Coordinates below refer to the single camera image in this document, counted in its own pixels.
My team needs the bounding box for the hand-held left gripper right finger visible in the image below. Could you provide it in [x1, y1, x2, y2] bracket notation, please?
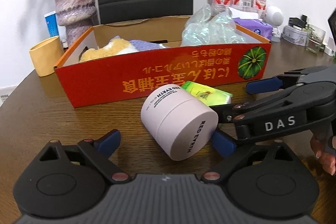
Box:
[203, 129, 298, 184]

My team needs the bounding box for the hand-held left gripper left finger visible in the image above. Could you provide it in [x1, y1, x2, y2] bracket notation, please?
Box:
[39, 129, 132, 184]

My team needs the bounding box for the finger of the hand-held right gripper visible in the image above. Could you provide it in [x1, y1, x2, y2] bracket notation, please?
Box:
[246, 70, 302, 95]
[210, 100, 263, 126]

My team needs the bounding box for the green packet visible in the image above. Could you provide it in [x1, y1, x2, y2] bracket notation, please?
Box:
[181, 81, 233, 107]

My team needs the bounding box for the pink cylindrical jar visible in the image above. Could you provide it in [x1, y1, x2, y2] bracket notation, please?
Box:
[140, 84, 219, 161]

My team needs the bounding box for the iridescent plastic bag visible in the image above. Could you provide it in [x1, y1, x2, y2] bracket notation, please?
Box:
[181, 4, 247, 46]

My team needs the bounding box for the red cardboard box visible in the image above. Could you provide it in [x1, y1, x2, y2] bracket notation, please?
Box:
[54, 15, 272, 108]

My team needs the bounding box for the cream alpaca plush toy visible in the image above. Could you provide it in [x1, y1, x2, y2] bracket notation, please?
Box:
[79, 38, 139, 62]

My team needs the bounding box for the purple drawstring pouch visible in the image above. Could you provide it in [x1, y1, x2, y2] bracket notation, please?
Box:
[130, 39, 168, 52]

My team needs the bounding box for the person's right hand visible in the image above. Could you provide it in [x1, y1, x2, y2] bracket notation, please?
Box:
[310, 135, 336, 176]

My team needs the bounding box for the purple tissue pack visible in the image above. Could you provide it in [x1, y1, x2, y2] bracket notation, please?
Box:
[228, 6, 274, 39]

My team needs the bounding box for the clear glass cup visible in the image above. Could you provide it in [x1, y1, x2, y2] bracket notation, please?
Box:
[305, 25, 326, 54]

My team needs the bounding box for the white robot speaker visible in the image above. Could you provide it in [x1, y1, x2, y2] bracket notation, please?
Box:
[265, 6, 284, 42]

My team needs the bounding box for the black clip device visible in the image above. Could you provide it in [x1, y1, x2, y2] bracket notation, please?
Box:
[289, 15, 307, 30]

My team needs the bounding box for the yellow cup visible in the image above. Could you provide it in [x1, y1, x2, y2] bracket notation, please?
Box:
[29, 35, 65, 77]

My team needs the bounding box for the white flat box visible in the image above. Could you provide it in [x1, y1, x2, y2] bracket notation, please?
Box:
[0, 87, 17, 107]

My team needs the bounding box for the blue white tube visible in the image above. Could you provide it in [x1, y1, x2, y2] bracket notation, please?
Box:
[44, 11, 59, 38]

